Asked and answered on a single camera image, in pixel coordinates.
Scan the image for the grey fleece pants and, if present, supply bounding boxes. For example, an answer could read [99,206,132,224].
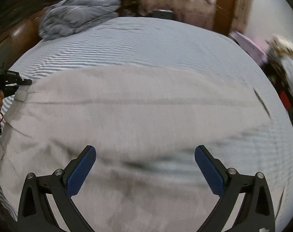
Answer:
[0,66,275,231]

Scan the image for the grey blue folded comforter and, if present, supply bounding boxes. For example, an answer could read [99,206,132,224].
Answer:
[38,0,121,41]

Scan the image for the striped grey white bedsheet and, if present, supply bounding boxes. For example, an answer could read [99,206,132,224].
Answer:
[0,17,293,231]

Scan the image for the lilac folded cloth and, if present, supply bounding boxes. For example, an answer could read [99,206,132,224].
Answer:
[228,31,267,68]

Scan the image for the floral cushion stack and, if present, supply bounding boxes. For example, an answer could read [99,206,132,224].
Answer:
[266,35,293,58]

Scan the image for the pink patterned curtain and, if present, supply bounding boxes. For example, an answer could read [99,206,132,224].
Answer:
[139,0,215,30]

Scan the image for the brown wooden door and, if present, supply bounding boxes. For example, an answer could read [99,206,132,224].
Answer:
[212,0,255,37]

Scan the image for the brown wooden bed frame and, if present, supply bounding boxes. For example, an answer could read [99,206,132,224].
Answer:
[0,8,47,70]

